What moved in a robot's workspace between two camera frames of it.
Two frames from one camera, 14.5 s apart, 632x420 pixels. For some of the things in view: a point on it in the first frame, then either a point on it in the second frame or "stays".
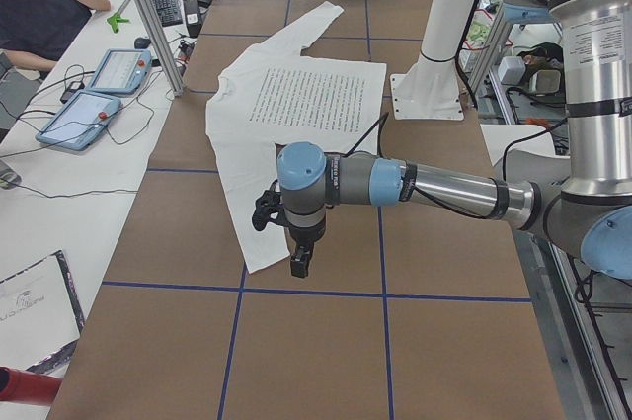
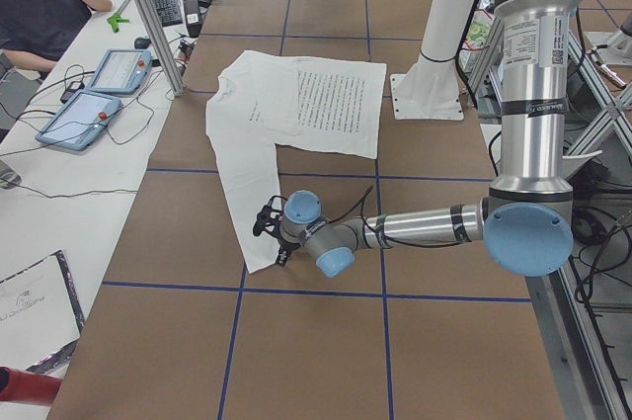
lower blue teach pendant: (79, 121) stays
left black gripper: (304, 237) -> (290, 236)
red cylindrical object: (28, 386) stays
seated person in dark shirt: (43, 9) stays
